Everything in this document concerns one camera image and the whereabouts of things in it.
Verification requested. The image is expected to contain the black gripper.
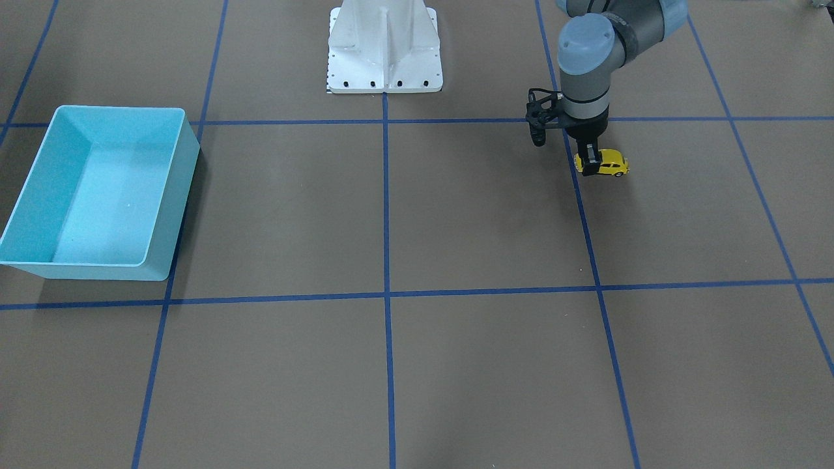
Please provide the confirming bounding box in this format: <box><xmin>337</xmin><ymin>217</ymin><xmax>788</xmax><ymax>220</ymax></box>
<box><xmin>563</xmin><ymin>115</ymin><xmax>609</xmax><ymax>177</ymax></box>

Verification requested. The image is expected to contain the yellow beetle toy car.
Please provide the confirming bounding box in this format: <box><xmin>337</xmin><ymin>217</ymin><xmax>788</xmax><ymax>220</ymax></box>
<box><xmin>573</xmin><ymin>149</ymin><xmax>629</xmax><ymax>177</ymax></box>

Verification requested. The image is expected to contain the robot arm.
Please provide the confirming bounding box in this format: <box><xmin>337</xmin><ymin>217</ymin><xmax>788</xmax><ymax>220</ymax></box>
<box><xmin>557</xmin><ymin>1</ymin><xmax>689</xmax><ymax>175</ymax></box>

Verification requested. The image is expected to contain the light blue plastic bin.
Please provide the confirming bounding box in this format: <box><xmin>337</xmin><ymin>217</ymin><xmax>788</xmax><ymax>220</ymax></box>
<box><xmin>1</xmin><ymin>105</ymin><xmax>200</xmax><ymax>281</ymax></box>

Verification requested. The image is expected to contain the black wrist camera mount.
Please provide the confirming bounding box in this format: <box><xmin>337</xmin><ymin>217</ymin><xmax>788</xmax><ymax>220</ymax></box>
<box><xmin>525</xmin><ymin>88</ymin><xmax>563</xmax><ymax>147</ymax></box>

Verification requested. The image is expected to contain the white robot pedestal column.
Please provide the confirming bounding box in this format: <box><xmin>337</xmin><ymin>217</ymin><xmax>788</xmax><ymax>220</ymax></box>
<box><xmin>326</xmin><ymin>1</ymin><xmax>444</xmax><ymax>94</ymax></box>

